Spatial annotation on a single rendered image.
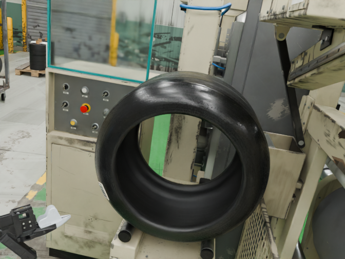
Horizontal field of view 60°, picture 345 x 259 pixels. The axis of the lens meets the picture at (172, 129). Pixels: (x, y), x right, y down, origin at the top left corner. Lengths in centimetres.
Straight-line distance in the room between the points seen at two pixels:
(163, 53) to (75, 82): 821
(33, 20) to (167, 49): 420
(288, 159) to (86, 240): 139
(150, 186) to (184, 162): 18
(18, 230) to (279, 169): 91
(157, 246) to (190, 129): 47
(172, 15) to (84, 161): 838
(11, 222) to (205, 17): 91
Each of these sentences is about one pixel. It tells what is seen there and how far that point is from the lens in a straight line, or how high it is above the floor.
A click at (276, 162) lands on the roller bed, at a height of 115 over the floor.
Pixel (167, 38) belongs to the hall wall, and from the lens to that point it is 982.
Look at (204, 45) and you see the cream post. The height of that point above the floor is 153.
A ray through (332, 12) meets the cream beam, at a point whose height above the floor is 165.
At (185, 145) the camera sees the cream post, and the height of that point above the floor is 112.
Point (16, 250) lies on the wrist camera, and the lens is 99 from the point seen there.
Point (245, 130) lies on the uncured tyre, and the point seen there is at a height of 134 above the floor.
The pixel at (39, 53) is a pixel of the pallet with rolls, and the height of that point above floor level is 52.
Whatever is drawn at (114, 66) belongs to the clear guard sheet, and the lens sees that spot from 162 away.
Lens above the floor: 160
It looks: 20 degrees down
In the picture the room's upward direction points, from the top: 9 degrees clockwise
